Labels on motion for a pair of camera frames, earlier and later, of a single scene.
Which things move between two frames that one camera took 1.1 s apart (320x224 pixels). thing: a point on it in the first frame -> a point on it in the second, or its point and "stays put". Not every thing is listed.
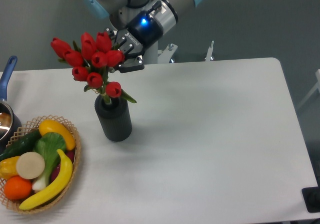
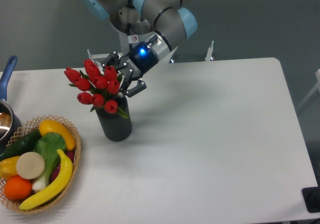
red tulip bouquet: x=93 y=59 -> x=102 y=87
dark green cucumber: x=25 y=144 stays put
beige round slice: x=30 y=165 stays put
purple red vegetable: x=70 y=154 stays put
